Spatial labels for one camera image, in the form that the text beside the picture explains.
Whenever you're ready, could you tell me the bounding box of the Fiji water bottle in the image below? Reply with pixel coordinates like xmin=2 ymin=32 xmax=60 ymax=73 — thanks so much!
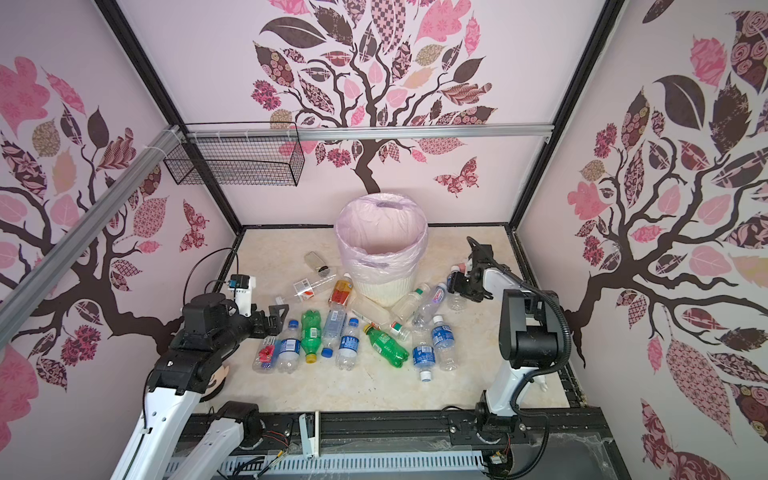
xmin=252 ymin=336 xmax=278 ymax=374

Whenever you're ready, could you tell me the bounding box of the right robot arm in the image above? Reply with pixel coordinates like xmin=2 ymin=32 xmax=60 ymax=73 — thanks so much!
xmin=448 ymin=237 xmax=572 ymax=429

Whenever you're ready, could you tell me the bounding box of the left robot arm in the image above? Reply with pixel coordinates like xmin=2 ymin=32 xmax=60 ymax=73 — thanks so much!
xmin=111 ymin=293 xmax=289 ymax=479

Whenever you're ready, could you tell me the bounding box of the white woven waste bin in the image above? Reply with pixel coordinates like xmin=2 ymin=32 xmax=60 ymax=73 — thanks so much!
xmin=352 ymin=274 xmax=416 ymax=307

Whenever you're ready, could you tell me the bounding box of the pink plastic bin liner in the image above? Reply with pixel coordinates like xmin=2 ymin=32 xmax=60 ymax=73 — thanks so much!
xmin=334 ymin=193 xmax=429 ymax=285

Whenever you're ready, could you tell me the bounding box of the green bottle yellow cap upright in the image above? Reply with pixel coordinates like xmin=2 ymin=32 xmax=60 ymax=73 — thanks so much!
xmin=301 ymin=309 xmax=322 ymax=364

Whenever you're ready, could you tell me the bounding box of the clear bottle red white label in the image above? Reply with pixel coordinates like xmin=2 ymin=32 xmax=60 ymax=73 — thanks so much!
xmin=275 ymin=272 xmax=338 ymax=304

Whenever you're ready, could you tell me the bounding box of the clear bottle purple label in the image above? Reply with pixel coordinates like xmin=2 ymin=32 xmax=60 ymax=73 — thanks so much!
xmin=413 ymin=282 xmax=447 ymax=329

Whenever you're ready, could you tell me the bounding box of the clear bottle pale blue label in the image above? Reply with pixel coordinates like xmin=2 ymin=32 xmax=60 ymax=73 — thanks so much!
xmin=323 ymin=303 xmax=347 ymax=350

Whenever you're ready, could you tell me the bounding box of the plush doll toy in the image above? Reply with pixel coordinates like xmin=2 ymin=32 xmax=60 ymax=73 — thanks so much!
xmin=200 ymin=363 xmax=230 ymax=402

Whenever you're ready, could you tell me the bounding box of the clear bottle green cap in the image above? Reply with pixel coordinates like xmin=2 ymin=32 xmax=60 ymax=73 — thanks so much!
xmin=390 ymin=283 xmax=431 ymax=323

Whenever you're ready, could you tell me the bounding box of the glass spice jar black cap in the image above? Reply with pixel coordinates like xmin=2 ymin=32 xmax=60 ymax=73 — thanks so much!
xmin=304 ymin=251 xmax=330 ymax=277

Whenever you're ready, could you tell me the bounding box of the red yellow label drink bottle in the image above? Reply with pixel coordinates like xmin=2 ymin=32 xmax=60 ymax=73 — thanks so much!
xmin=329 ymin=273 xmax=353 ymax=307

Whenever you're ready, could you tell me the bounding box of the small blue label water bottle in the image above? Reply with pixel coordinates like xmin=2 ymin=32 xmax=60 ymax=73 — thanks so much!
xmin=336 ymin=318 xmax=360 ymax=371

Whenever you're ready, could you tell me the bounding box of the blue label bottle white cap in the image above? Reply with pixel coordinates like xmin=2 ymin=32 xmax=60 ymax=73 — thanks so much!
xmin=412 ymin=339 xmax=436 ymax=383

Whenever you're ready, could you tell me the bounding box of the clear bottle green red label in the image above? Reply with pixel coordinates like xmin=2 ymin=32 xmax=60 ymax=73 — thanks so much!
xmin=348 ymin=296 xmax=410 ymax=341

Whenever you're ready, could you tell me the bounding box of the green bottle yellow cap tilted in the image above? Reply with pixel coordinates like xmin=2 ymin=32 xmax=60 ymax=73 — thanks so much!
xmin=363 ymin=323 xmax=409 ymax=368

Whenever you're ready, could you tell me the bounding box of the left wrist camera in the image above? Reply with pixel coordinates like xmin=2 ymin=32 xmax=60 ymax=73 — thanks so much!
xmin=228 ymin=273 xmax=256 ymax=317

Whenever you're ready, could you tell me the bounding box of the white bracket on rail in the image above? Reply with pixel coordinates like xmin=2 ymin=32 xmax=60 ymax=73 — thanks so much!
xmin=298 ymin=411 xmax=321 ymax=459

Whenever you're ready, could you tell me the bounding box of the white cable duct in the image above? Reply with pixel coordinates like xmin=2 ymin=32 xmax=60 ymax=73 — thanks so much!
xmin=164 ymin=451 xmax=487 ymax=479

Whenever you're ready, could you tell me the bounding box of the black wire basket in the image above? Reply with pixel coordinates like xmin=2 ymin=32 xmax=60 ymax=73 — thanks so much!
xmin=164 ymin=120 xmax=305 ymax=187

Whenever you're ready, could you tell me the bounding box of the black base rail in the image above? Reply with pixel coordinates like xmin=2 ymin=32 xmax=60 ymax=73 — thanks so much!
xmin=161 ymin=407 xmax=631 ymax=480

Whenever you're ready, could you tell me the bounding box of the aluminium frame bar back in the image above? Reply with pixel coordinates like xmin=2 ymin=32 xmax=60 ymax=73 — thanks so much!
xmin=186 ymin=123 xmax=554 ymax=141

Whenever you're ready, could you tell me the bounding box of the aluminium frame bar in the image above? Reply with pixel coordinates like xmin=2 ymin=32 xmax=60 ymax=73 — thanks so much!
xmin=1 ymin=125 xmax=182 ymax=345
xmin=186 ymin=123 xmax=554 ymax=141

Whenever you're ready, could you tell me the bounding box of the aluminium frame bar left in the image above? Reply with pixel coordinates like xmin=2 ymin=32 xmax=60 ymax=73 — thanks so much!
xmin=1 ymin=125 xmax=182 ymax=345

